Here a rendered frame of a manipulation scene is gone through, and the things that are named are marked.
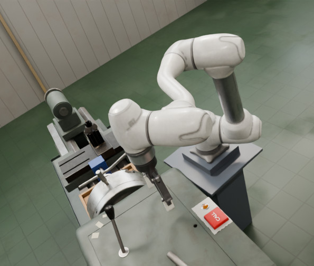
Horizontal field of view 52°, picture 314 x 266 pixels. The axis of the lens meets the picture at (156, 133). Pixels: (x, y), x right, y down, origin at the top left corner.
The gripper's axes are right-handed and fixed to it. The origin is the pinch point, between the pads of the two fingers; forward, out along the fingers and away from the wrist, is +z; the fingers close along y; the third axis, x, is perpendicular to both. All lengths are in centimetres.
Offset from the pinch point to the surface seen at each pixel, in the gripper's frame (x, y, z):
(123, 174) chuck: 5.6, 28.4, 7.5
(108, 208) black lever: 17.7, -1.6, -10.3
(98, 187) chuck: 17.6, 29.3, 7.2
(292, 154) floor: -135, 70, 130
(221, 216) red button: -11.9, -19.4, 3.2
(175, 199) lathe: -4.2, -2.0, 4.4
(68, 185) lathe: 33, 79, 38
